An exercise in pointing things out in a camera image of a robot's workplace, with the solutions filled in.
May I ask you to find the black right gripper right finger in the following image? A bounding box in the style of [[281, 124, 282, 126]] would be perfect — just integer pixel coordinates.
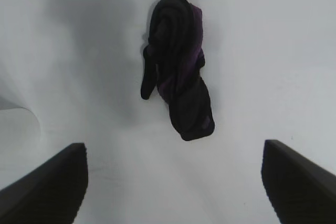
[[261, 140, 336, 224]]

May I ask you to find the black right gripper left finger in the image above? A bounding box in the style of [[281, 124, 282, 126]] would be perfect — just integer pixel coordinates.
[[0, 142, 89, 224]]

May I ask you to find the black purple cloth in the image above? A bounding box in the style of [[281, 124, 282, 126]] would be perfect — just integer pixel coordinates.
[[140, 0, 216, 142]]

